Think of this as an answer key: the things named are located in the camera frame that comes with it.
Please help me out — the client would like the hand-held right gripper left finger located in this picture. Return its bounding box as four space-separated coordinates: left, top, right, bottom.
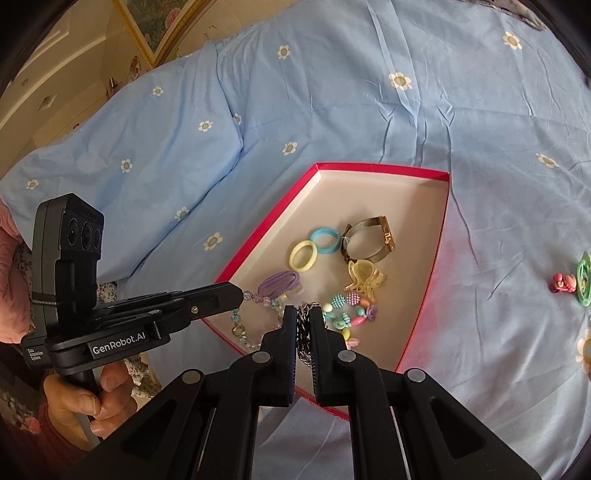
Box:
69 318 299 480

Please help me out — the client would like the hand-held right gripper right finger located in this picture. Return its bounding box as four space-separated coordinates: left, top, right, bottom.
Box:
308 318 541 480

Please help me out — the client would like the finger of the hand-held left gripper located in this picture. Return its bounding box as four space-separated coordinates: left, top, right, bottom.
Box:
99 282 244 315
154 298 242 344

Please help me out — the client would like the silver chain bracelet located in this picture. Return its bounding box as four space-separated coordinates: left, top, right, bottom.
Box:
295 302 324 370

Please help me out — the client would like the clear bead bracelet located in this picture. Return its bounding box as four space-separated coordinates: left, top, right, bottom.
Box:
230 290 287 356

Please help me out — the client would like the purple hair tie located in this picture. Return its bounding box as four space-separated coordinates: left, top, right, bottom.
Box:
257 271 305 301

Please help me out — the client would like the colourful bead bracelet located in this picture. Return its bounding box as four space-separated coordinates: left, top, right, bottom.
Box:
321 292 380 349

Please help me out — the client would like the yellow hair tie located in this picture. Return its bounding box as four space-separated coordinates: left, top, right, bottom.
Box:
289 240 319 273

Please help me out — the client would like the yellow hair claw clip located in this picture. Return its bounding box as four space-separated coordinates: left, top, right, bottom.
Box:
344 259 389 301

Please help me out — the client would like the blue hair tie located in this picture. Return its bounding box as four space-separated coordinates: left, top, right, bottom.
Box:
309 226 343 254

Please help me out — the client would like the shallow red cardboard box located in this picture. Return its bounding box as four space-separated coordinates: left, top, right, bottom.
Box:
215 162 451 422

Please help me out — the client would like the mesh band wrist watch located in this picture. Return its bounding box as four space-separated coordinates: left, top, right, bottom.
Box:
341 216 397 261

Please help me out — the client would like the person's left hand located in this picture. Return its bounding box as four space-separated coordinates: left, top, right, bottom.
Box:
44 362 139 450

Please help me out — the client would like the pink cloth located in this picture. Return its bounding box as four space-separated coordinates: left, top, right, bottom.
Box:
0 203 35 344

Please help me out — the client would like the person's floral clothing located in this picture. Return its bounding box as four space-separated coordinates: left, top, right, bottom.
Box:
0 240 160 437

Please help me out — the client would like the cream cabinet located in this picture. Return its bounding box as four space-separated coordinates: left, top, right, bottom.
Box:
0 0 153 153

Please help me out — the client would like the gold framed floral panel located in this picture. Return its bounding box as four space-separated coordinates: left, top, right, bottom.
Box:
113 0 208 70

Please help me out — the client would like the pink hair clip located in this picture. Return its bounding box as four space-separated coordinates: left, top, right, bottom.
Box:
549 272 578 294

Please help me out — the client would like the patterned pillow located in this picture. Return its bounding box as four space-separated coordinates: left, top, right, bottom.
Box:
485 0 546 31

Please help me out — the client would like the green hair tie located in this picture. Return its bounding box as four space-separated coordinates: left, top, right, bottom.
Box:
575 251 591 308

